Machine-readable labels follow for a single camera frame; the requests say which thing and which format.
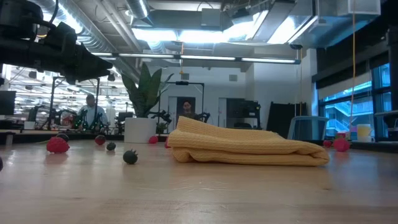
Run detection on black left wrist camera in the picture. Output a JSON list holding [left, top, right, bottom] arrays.
[[43, 21, 78, 54]]

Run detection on black cabinet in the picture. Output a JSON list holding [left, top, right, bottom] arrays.
[[226, 98, 262, 129]]

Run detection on long ceiling light bar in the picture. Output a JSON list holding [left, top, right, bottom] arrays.
[[91, 52, 302, 65]]

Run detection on black computer monitor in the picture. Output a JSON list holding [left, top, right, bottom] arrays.
[[0, 90, 17, 116]]

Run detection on person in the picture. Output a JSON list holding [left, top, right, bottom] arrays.
[[177, 100, 199, 121], [76, 93, 109, 129]]

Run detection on yellow hanging cord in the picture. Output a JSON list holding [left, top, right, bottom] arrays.
[[350, 0, 356, 131]]

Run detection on green plant in white pot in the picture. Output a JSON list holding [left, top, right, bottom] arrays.
[[121, 62, 175, 144]]

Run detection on yellow cup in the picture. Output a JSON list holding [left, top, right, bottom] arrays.
[[356, 123, 373, 142]]

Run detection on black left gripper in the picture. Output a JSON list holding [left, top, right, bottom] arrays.
[[0, 39, 113, 85]]

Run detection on white-framed office chair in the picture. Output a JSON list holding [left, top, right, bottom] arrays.
[[287, 116, 330, 141]]

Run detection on black aluminium table frame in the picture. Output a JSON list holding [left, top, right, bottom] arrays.
[[0, 130, 398, 154]]

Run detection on black robot rig frame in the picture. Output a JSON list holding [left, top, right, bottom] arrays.
[[49, 76, 101, 131], [157, 80, 205, 125]]

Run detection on folded yellow cloth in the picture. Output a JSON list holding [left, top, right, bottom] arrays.
[[167, 116, 330, 167]]

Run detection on black panel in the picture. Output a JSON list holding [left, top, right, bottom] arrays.
[[266, 101, 308, 138]]

